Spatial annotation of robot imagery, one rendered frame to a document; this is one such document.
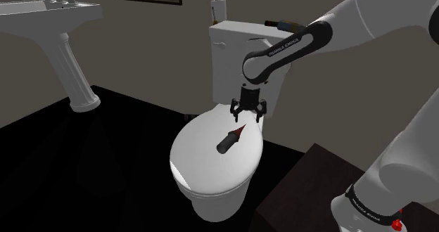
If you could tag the grey marker with red tip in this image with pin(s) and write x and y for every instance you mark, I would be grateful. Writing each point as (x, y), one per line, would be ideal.
(227, 143)

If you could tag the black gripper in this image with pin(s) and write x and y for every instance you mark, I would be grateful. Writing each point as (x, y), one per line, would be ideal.
(249, 97)

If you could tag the white toilet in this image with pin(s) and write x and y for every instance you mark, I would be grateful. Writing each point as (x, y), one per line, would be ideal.
(212, 162)

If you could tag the white pedestal sink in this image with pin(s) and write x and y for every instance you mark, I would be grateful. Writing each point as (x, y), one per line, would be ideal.
(68, 53)

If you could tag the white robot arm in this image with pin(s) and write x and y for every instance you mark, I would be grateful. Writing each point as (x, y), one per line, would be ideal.
(387, 15)

